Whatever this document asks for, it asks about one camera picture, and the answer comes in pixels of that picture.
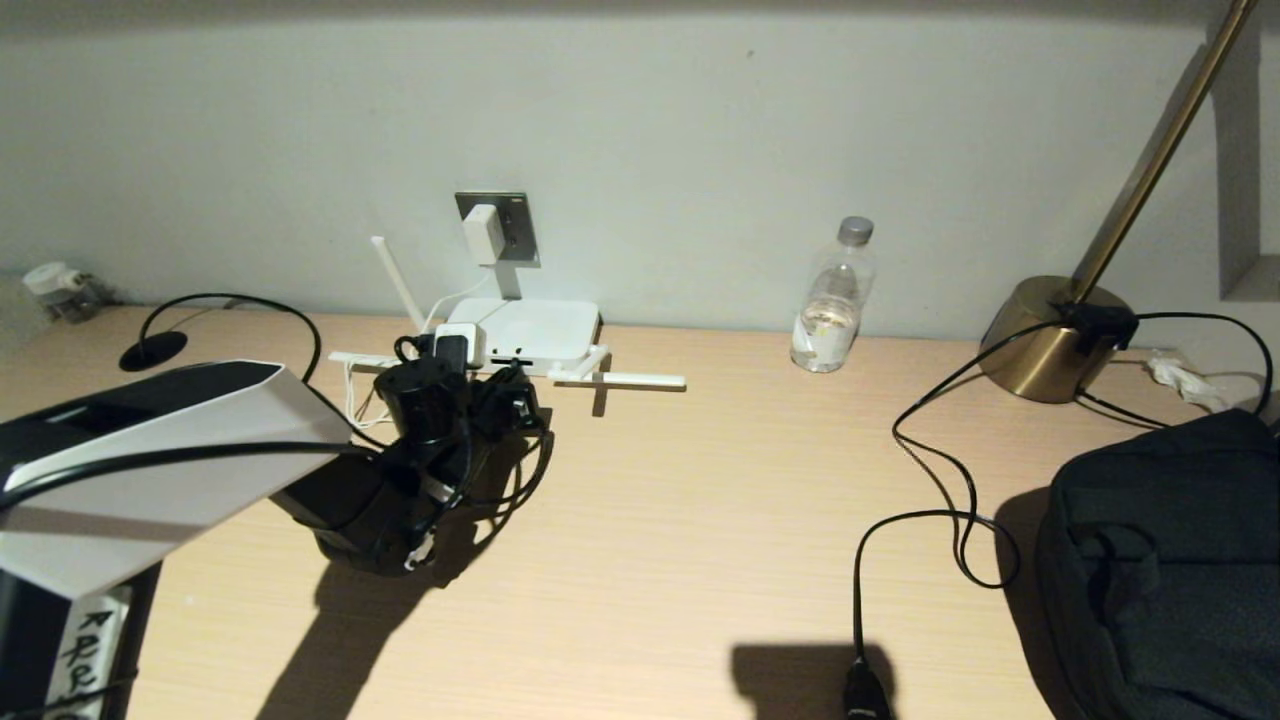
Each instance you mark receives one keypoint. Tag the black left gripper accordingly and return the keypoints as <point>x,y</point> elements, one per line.
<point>503,408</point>

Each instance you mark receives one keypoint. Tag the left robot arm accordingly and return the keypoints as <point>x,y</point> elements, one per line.
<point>150,470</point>

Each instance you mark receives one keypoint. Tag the white router with antennas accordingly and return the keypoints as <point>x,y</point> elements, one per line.
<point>540,328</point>

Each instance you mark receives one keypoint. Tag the clear plastic water bottle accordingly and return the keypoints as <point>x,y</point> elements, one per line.
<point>828,320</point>

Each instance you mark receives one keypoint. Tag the small jar with white lid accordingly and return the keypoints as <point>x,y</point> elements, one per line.
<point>52,282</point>

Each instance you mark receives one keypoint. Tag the brass desk lamp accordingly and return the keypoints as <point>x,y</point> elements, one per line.
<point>1040,345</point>

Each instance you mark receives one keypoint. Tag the black fabric backpack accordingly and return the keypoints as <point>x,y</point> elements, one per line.
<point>1170,580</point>

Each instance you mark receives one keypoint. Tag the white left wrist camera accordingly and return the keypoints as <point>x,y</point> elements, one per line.
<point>462,340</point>

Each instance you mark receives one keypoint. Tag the grey wall socket plate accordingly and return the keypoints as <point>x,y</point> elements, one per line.
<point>524,232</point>

